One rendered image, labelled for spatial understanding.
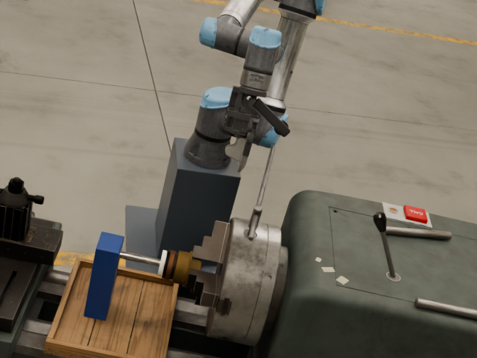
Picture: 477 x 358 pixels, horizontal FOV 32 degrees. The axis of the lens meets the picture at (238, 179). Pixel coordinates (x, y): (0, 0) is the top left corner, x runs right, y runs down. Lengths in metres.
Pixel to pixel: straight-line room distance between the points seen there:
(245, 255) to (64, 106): 3.25
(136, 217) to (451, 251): 1.14
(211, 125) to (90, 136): 2.41
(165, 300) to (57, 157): 2.37
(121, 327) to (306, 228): 0.55
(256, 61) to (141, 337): 0.77
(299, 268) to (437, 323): 0.34
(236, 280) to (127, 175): 2.61
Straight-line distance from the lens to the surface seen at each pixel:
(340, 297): 1.93
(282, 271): 2.07
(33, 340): 2.19
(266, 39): 2.04
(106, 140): 4.84
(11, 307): 2.12
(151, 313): 2.29
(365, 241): 2.15
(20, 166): 4.49
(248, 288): 2.01
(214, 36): 2.16
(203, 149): 2.54
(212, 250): 2.14
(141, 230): 2.83
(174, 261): 2.12
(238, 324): 2.05
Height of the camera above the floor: 2.36
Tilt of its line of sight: 30 degrees down
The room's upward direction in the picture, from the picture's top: 15 degrees clockwise
